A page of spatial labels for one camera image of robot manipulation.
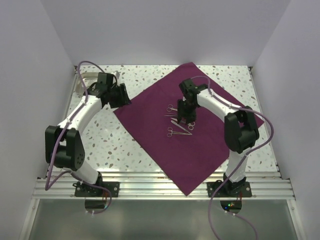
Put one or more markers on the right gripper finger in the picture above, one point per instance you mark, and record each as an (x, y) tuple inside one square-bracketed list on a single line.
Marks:
[(179, 118), (190, 119)]

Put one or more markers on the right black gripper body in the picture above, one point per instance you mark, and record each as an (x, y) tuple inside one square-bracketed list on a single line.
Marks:
[(185, 109)]

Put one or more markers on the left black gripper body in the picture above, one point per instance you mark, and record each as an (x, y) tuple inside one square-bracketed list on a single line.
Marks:
[(115, 95)]

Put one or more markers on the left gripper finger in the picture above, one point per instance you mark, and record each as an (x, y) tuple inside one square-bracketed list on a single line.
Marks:
[(119, 102), (123, 92)]

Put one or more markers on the thin metal forceps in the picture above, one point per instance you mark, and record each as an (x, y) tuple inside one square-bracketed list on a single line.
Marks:
[(170, 115)]

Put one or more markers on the metal tweezers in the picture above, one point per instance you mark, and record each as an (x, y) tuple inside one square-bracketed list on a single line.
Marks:
[(181, 127)]

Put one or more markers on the small scissors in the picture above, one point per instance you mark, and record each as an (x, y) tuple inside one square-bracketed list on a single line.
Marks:
[(171, 109)]

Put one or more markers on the hemostat clamp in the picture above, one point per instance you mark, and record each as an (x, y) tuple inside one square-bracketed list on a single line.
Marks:
[(171, 132)]

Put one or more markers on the metal scissors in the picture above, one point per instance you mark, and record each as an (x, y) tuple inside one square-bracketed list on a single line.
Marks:
[(191, 126)]

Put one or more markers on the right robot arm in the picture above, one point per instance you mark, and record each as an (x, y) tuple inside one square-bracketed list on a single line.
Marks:
[(240, 128)]

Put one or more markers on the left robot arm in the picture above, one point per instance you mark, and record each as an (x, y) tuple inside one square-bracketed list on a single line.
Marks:
[(64, 148)]

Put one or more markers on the purple cloth drape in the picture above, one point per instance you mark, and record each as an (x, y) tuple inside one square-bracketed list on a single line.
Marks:
[(186, 159)]

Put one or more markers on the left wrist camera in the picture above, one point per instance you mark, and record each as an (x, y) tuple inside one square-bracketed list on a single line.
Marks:
[(116, 74)]

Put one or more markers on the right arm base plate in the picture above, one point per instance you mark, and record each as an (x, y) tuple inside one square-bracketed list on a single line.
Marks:
[(229, 189)]

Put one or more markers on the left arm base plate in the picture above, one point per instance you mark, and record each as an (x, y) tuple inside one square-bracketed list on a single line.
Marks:
[(83, 190)]

